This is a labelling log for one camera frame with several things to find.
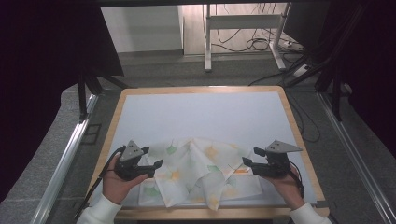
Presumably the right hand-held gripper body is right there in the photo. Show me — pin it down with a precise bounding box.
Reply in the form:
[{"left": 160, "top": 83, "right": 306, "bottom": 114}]
[{"left": 251, "top": 140, "right": 304, "bottom": 179}]

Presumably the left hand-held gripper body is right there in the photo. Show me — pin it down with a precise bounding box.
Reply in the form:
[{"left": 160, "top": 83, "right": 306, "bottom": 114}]
[{"left": 114, "top": 140, "right": 157, "bottom": 182}]

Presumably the white leaf-print cloth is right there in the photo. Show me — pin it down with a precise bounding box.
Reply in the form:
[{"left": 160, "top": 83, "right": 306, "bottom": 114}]
[{"left": 137, "top": 136, "right": 264, "bottom": 212}]

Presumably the person's right hand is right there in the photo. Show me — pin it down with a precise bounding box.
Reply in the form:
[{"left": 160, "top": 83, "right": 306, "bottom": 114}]
[{"left": 265, "top": 166, "right": 306, "bottom": 210}]

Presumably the person's left hand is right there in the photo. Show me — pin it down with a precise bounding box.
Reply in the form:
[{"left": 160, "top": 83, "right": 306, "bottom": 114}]
[{"left": 102, "top": 153, "right": 149, "bottom": 204}]

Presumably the white table mat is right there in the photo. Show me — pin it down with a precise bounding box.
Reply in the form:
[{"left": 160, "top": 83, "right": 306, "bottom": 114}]
[{"left": 88, "top": 91, "right": 318, "bottom": 209}]

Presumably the black metal stand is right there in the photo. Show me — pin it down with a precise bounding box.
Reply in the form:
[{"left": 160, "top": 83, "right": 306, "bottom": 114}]
[
  {"left": 284, "top": 3, "right": 370, "bottom": 122},
  {"left": 77, "top": 70, "right": 133, "bottom": 123}
]

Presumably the white power strip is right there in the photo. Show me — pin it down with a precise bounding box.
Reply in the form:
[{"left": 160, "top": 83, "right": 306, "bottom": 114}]
[
  {"left": 292, "top": 63, "right": 312, "bottom": 78},
  {"left": 278, "top": 39, "right": 304, "bottom": 52}
]

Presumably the white cabinet panel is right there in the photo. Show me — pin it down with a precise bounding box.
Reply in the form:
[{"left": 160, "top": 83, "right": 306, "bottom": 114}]
[{"left": 101, "top": 5, "right": 185, "bottom": 54}]

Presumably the black curtain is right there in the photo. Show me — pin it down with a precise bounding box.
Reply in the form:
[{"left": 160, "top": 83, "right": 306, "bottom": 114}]
[
  {"left": 339, "top": 0, "right": 396, "bottom": 158},
  {"left": 0, "top": 0, "right": 125, "bottom": 203}
]

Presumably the right hand-held gripper black cable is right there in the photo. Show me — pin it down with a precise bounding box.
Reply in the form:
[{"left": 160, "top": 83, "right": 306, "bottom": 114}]
[{"left": 288, "top": 160, "right": 305, "bottom": 200}]

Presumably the hand-held gripper black cable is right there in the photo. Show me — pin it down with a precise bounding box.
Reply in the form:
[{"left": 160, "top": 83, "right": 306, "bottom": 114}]
[
  {"left": 288, "top": 160, "right": 305, "bottom": 200},
  {"left": 74, "top": 145, "right": 127, "bottom": 219}
]

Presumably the left hand-held gripper black cable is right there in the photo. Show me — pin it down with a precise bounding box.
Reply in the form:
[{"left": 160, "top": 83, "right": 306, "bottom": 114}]
[{"left": 74, "top": 145, "right": 127, "bottom": 219}]

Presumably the long black floor cable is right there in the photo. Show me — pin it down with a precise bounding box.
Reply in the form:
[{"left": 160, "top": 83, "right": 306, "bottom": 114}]
[{"left": 247, "top": 52, "right": 321, "bottom": 144}]

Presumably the aluminium rail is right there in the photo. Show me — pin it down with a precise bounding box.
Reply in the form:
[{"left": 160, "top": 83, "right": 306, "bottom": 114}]
[
  {"left": 29, "top": 92, "right": 99, "bottom": 224},
  {"left": 316, "top": 91, "right": 396, "bottom": 224}
]

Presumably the tangle of black floor cables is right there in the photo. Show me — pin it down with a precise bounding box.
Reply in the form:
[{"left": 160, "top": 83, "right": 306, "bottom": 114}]
[{"left": 214, "top": 3, "right": 300, "bottom": 54}]

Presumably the white metal desk frame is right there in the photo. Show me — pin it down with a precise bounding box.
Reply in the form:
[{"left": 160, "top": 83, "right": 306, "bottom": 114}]
[{"left": 204, "top": 3, "right": 292, "bottom": 73}]

